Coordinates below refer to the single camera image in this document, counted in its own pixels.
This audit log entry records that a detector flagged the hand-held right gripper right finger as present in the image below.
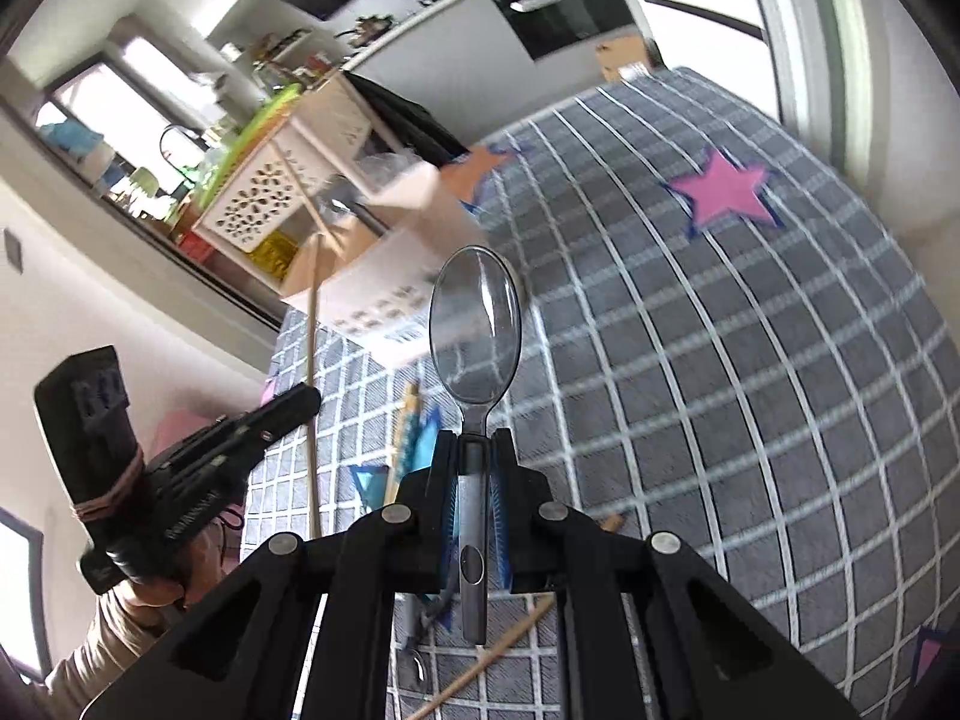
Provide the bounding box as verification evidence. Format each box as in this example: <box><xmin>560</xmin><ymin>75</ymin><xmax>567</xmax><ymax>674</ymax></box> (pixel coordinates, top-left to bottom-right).
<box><xmin>491</xmin><ymin>427</ymin><xmax>863</xmax><ymax>720</ymax></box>

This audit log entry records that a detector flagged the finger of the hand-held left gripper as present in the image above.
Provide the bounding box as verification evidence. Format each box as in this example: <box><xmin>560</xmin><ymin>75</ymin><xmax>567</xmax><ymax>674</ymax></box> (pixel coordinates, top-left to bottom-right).
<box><xmin>223</xmin><ymin>382</ymin><xmax>323</xmax><ymax>447</ymax></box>

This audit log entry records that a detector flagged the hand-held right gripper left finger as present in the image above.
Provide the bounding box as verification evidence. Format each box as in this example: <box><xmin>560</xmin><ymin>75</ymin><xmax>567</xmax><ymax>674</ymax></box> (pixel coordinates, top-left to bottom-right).
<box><xmin>79</xmin><ymin>429</ymin><xmax>460</xmax><ymax>720</ymax></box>

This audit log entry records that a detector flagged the blue patterned wooden chopstick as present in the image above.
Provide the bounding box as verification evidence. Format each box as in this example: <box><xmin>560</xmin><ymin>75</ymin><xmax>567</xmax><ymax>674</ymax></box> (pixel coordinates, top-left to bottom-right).
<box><xmin>384</xmin><ymin>381</ymin><xmax>422</xmax><ymax>507</ymax></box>

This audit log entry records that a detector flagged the white utensil holder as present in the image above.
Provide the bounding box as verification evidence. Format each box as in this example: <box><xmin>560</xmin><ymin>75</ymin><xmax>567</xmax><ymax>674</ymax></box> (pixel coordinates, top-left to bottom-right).
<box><xmin>280</xmin><ymin>161</ymin><xmax>490</xmax><ymax>370</ymax></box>

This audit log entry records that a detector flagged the person's left forearm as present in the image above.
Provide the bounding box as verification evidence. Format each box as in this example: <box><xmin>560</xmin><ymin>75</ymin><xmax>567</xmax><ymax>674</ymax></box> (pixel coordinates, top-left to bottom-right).
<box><xmin>41</xmin><ymin>585</ymin><xmax>185</xmax><ymax>717</ymax></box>

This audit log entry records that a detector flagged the person's left hand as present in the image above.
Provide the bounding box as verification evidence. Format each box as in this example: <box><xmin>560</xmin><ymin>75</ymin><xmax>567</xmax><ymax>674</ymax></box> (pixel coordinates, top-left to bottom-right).
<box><xmin>112</xmin><ymin>517</ymin><xmax>242</xmax><ymax>614</ymax></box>

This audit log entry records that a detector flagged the yellow packet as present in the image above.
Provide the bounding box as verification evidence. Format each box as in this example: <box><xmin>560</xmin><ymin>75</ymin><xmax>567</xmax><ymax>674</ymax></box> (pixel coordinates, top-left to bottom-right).
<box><xmin>247</xmin><ymin>232</ymin><xmax>308</xmax><ymax>282</ymax></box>

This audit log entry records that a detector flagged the clear plastic bag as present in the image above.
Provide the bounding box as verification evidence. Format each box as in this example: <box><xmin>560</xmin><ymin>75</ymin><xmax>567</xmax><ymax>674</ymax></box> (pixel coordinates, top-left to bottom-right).
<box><xmin>352</xmin><ymin>148</ymin><xmax>425</xmax><ymax>192</ymax></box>

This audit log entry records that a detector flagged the green plastic tray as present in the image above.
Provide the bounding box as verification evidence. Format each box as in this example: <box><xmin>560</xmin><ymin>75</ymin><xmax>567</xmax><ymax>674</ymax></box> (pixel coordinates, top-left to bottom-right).
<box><xmin>196</xmin><ymin>82</ymin><xmax>302</xmax><ymax>205</ymax></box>

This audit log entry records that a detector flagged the blue plastic bag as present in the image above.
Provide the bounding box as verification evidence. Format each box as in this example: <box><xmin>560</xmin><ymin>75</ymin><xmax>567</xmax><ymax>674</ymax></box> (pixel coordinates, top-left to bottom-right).
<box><xmin>37</xmin><ymin>116</ymin><xmax>106</xmax><ymax>166</ymax></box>

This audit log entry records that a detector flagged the black kitchen faucet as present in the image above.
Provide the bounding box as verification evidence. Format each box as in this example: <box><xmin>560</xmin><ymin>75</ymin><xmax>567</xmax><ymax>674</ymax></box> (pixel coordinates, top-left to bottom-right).
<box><xmin>159</xmin><ymin>124</ymin><xmax>207</xmax><ymax>175</ymax></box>

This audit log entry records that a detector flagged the black cloth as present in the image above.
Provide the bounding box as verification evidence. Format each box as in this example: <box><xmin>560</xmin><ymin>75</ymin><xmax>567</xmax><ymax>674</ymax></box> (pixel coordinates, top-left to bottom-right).
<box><xmin>349</xmin><ymin>71</ymin><xmax>470</xmax><ymax>166</ymax></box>

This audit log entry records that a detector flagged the dark framed window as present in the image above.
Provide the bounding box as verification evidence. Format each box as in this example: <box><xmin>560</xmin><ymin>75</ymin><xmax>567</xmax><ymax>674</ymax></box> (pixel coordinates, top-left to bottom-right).
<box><xmin>26</xmin><ymin>30</ymin><xmax>233</xmax><ymax>196</ymax></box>

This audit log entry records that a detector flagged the steel cooking pot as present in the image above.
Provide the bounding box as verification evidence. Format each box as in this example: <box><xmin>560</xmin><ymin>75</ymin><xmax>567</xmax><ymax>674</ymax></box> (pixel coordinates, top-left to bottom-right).
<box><xmin>337</xmin><ymin>15</ymin><xmax>398</xmax><ymax>46</ymax></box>

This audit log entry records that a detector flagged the grey kitchen base cabinet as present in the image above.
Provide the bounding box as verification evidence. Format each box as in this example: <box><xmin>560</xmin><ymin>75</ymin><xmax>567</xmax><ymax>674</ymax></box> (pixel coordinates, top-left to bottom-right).
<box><xmin>341</xmin><ymin>0</ymin><xmax>653</xmax><ymax>143</ymax></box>

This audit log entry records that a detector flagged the cardboard box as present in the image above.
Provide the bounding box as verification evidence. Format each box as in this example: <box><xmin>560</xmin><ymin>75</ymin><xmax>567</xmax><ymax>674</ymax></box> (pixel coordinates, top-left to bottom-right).
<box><xmin>596</xmin><ymin>36</ymin><xmax>662</xmax><ymax>83</ymax></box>

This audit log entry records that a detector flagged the black built-in oven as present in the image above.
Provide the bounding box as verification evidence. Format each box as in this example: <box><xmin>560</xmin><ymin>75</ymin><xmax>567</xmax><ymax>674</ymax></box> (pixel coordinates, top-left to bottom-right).
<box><xmin>487</xmin><ymin>0</ymin><xmax>640</xmax><ymax>62</ymax></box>

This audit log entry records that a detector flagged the black strap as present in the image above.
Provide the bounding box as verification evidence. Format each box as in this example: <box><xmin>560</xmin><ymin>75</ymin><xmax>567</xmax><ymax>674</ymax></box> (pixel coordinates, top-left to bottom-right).
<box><xmin>214</xmin><ymin>506</ymin><xmax>245</xmax><ymax>563</ymax></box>

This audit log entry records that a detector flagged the grey sliding door frame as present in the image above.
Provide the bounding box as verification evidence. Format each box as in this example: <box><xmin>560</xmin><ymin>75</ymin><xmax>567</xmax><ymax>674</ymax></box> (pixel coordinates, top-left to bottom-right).
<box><xmin>735</xmin><ymin>0</ymin><xmax>886</xmax><ymax>166</ymax></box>

